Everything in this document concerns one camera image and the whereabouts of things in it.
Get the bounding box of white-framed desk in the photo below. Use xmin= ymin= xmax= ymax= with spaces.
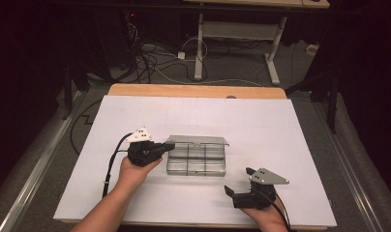
xmin=183 ymin=0 xmax=331 ymax=86

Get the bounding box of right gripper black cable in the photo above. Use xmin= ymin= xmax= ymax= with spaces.
xmin=257 ymin=188 xmax=292 ymax=232

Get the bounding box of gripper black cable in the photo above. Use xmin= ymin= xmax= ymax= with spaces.
xmin=257 ymin=188 xmax=292 ymax=232
xmin=102 ymin=131 xmax=134 ymax=199

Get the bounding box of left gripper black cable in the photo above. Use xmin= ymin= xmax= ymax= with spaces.
xmin=102 ymin=131 xmax=134 ymax=199

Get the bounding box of person's right hand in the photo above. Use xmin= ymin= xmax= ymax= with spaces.
xmin=241 ymin=200 xmax=290 ymax=232

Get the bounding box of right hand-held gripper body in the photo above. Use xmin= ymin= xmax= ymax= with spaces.
xmin=231 ymin=167 xmax=290 ymax=210

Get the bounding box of white table cover sheet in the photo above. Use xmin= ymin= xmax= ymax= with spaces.
xmin=53 ymin=95 xmax=338 ymax=228

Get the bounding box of aluminium floor rail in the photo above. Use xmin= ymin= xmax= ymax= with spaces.
xmin=0 ymin=91 xmax=81 ymax=232
xmin=314 ymin=102 xmax=385 ymax=232

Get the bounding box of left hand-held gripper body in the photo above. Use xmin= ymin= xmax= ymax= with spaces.
xmin=125 ymin=126 xmax=167 ymax=168

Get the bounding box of person's left hand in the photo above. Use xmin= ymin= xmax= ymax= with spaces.
xmin=116 ymin=156 xmax=165 ymax=195

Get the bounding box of transparent grey compartment box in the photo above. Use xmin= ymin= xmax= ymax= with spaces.
xmin=165 ymin=134 xmax=230 ymax=178

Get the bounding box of black metal stand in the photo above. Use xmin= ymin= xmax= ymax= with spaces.
xmin=61 ymin=61 xmax=91 ymax=121
xmin=285 ymin=69 xmax=342 ymax=134

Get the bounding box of bundle of black floor cables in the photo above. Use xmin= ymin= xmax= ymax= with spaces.
xmin=119 ymin=22 xmax=211 ymax=85

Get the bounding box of white floor cable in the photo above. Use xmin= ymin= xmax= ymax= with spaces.
xmin=148 ymin=37 xmax=262 ymax=87

